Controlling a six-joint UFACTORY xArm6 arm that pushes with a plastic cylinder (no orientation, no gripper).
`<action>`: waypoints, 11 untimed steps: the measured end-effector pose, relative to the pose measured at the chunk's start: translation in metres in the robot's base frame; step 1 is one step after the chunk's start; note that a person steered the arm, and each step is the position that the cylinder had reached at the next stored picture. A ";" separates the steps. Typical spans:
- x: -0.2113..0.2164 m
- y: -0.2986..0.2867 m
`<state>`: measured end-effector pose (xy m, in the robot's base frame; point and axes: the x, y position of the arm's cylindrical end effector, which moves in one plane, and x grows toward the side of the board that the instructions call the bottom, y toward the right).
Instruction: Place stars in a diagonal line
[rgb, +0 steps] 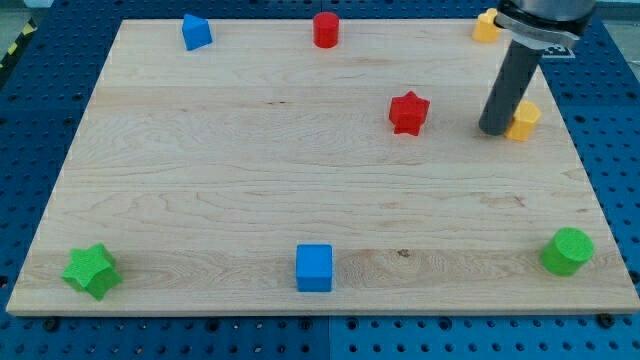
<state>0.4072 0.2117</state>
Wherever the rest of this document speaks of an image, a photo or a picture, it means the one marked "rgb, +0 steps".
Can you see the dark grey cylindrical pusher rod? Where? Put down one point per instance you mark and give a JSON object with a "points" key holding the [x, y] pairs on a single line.
{"points": [[512, 81]]}

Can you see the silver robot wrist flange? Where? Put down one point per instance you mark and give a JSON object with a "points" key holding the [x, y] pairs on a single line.
{"points": [[539, 24]]}

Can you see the white fiducial marker tag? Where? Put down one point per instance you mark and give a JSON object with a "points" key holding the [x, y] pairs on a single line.
{"points": [[558, 52]]}

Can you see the yellow hexagon block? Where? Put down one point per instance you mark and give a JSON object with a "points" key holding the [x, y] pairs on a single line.
{"points": [[524, 121]]}

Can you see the yellow block at top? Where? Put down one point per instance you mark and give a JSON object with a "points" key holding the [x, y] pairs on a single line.
{"points": [[485, 30]]}

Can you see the red star block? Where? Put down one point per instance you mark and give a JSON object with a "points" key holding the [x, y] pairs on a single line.
{"points": [[408, 113]]}

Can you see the green cylinder block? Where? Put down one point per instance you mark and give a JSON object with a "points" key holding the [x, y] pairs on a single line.
{"points": [[568, 250]]}

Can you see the red cylinder block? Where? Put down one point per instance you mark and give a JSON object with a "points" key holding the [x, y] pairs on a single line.
{"points": [[326, 29]]}

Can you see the wooden board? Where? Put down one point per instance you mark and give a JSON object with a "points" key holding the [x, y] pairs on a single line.
{"points": [[201, 172]]}

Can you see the blue cube block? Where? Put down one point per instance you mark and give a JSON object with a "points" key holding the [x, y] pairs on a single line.
{"points": [[314, 267]]}

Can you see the blue triangular prism block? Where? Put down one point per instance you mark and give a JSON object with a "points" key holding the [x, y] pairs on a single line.
{"points": [[196, 32]]}

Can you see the green star block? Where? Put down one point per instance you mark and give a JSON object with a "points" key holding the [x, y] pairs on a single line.
{"points": [[92, 270]]}

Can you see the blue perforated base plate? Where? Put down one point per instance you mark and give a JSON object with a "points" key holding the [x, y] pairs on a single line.
{"points": [[52, 60]]}

